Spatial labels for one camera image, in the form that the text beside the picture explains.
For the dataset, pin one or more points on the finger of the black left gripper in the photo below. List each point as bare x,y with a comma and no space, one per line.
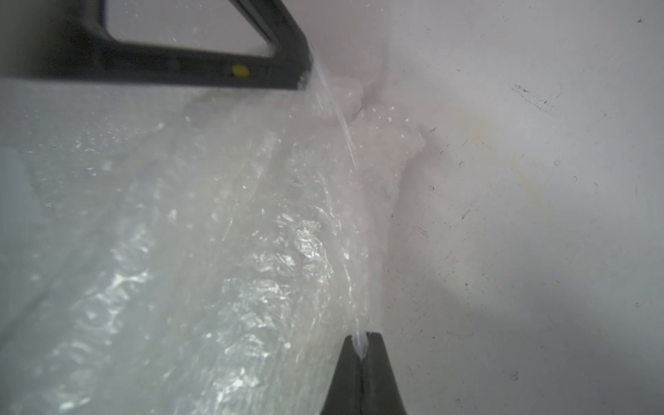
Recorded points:
69,41

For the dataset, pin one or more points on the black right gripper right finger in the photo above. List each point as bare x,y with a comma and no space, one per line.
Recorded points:
380,393

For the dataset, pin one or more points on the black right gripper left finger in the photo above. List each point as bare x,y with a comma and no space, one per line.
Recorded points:
345,393

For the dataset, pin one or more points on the clear vase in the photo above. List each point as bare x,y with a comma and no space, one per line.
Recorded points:
174,250

